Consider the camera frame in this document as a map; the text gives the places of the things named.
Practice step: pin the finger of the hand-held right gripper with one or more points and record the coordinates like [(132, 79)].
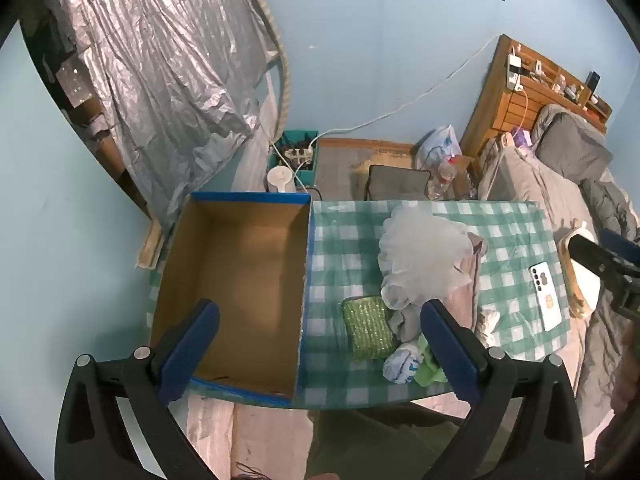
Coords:
[(600, 262), (625, 247)]

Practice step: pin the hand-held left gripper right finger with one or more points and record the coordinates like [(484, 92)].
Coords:
[(445, 345)]

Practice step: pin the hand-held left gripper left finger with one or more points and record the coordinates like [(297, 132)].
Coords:
[(190, 352)]

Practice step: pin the pinkish grey cloth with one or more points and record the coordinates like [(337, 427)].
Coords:
[(462, 305)]

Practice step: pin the white blue sock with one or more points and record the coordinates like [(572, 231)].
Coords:
[(402, 362)]

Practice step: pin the green sparkly scrub sponge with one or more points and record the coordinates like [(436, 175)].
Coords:
[(367, 327)]

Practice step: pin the blue cardboard box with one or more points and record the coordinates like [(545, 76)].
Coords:
[(240, 280)]

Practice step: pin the white mesh bath pouf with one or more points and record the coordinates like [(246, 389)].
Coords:
[(425, 255)]

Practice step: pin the person's right forearm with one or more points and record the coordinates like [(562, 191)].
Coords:
[(622, 435)]

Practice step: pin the round wooden rimmed tray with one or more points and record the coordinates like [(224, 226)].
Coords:
[(587, 285)]

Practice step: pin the light green cloth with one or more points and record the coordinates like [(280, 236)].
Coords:
[(430, 372)]

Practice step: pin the small grey cloth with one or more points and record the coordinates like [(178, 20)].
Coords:
[(407, 322)]

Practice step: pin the white smartphone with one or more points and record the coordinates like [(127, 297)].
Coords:
[(547, 295)]

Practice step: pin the grey duvet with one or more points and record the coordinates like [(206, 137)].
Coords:
[(530, 185)]

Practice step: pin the pink cloth under table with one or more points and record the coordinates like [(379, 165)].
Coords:
[(250, 440)]

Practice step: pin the person's dark green trouser leg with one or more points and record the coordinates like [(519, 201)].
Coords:
[(380, 440)]

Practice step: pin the grey pillow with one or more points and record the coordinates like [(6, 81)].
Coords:
[(570, 145)]

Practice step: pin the green white checkered tablecloth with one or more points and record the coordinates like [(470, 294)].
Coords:
[(345, 255)]

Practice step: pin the purple small item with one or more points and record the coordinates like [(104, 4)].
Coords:
[(522, 137)]

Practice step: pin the clear plastic bottle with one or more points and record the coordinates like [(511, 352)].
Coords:
[(442, 177)]

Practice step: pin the dark grey cushion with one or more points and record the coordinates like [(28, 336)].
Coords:
[(397, 182)]

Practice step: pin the black device on headboard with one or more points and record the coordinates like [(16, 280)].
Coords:
[(593, 80)]

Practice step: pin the wooden headboard shelf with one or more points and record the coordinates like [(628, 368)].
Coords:
[(505, 105)]

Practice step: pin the small white fan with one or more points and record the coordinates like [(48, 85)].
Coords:
[(280, 180)]

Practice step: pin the white blue plastic bag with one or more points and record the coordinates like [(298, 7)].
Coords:
[(442, 142)]

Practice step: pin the white power strip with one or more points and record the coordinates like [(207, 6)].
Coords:
[(514, 72)]

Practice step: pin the grey floor mat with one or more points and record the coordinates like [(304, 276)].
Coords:
[(340, 165)]

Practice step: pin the teal crate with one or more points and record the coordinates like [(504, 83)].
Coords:
[(295, 160)]

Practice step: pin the silver foil cover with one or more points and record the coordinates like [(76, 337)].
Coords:
[(160, 85)]

